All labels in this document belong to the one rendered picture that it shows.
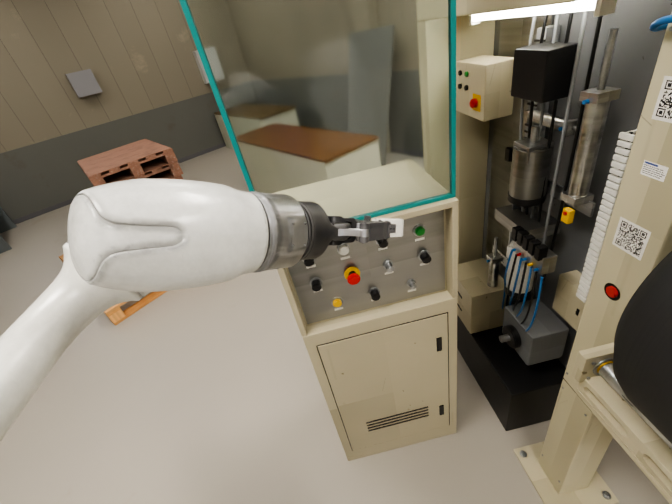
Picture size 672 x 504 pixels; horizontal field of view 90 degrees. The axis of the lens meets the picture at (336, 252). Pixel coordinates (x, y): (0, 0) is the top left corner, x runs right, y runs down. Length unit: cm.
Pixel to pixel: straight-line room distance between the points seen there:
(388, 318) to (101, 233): 100
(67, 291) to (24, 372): 9
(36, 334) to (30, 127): 738
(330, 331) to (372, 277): 24
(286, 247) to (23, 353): 27
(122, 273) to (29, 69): 750
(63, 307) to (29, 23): 745
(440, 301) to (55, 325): 103
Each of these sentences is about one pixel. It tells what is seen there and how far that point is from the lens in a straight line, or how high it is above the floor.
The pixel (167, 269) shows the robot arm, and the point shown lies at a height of 160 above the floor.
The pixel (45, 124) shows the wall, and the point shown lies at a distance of 778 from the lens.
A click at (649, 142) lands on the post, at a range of 93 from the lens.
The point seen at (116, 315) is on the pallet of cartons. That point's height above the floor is 8.
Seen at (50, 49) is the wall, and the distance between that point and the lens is 779.
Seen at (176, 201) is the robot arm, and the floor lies 164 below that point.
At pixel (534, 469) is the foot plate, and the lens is 193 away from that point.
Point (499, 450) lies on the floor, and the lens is 194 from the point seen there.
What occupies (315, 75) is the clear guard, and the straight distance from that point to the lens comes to 84.
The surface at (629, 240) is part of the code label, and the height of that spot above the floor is 121.
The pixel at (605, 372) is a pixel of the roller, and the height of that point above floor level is 91.
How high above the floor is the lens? 174
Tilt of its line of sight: 33 degrees down
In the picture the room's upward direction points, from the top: 13 degrees counter-clockwise
